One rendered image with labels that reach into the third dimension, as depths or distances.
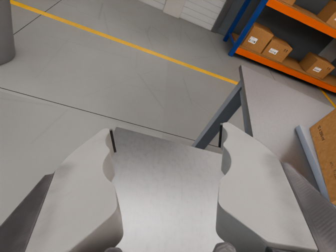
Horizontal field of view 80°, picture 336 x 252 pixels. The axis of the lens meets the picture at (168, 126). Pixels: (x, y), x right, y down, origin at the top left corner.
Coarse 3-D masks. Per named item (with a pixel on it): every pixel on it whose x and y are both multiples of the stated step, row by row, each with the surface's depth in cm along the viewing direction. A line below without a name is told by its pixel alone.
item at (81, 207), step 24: (96, 144) 11; (72, 168) 9; (96, 168) 9; (48, 192) 8; (72, 192) 8; (96, 192) 8; (48, 216) 7; (72, 216) 7; (96, 216) 7; (120, 216) 8; (48, 240) 6; (72, 240) 6; (96, 240) 6; (120, 240) 8
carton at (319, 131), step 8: (320, 120) 67; (328, 120) 64; (312, 128) 69; (320, 128) 65; (328, 128) 62; (312, 136) 67; (320, 136) 64; (328, 136) 60; (320, 144) 62; (328, 144) 59; (320, 152) 60; (328, 152) 57; (320, 160) 59; (328, 160) 56; (328, 168) 55; (328, 176) 53; (328, 184) 52; (328, 192) 51
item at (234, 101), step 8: (240, 88) 92; (232, 96) 96; (240, 96) 90; (224, 104) 102; (232, 104) 98; (240, 104) 98; (216, 112) 109; (224, 112) 103; (232, 112) 102; (216, 120) 107; (224, 120) 106; (208, 128) 112; (216, 128) 111; (200, 136) 120; (208, 136) 116; (192, 144) 130; (200, 144) 122
